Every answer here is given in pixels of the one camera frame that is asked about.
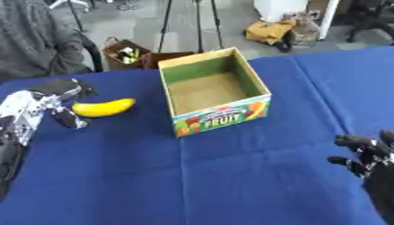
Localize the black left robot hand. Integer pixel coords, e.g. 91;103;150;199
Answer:
27;77;99;130

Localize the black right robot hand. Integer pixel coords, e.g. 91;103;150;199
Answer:
326;129;394;225

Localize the brown cardboard box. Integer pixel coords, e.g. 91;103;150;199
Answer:
140;51;197;70

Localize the cardboard box with green inside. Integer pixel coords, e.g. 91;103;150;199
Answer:
157;47;273;138

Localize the yellow toy banana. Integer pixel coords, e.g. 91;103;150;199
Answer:
70;98;137;119

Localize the person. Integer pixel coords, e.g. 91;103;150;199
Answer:
0;0;98;83

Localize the brown bag with bottles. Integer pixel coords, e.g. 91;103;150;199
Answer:
101;36;154;72

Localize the black tripod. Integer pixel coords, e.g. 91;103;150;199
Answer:
155;0;227;54

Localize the black office chair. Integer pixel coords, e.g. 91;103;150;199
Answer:
343;0;394;45

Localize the yellow bag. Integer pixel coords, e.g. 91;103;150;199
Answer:
244;18;299;46

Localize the white cabinet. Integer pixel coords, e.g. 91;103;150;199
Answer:
252;0;310;22

